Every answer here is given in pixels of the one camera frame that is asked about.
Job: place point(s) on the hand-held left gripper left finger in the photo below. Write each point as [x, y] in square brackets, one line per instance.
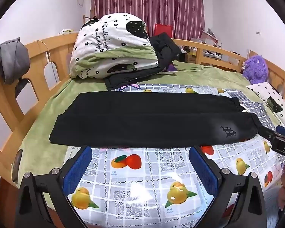
[77, 171]

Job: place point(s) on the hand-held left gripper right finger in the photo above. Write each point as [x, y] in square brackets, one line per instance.
[204, 171]

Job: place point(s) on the black pants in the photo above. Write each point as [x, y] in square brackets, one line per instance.
[144, 118]

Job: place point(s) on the white flower print pillow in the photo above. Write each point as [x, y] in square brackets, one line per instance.
[273, 95]

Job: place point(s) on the fruit print plastic sheet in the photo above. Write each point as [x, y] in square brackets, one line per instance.
[142, 178]

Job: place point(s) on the purple plush toy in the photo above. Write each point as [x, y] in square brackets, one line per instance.
[255, 70]

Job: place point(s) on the green bed sheet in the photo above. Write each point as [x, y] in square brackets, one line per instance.
[45, 114]

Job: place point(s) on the purple cloth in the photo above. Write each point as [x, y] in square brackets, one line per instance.
[172, 67]

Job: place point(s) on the cardboard box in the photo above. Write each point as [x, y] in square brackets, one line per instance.
[211, 38]

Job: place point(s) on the black jacket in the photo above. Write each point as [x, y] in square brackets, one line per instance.
[163, 47]

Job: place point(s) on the grey garment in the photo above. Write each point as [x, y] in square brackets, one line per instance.
[10, 57]

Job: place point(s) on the folded white flower print quilt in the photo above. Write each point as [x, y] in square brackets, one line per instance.
[109, 40]

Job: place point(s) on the red chair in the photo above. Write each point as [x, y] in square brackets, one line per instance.
[163, 30]

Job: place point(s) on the maroon patterned curtain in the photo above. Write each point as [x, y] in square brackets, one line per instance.
[147, 4]

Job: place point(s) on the wooden bed frame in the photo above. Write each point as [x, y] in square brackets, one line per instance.
[38, 52]

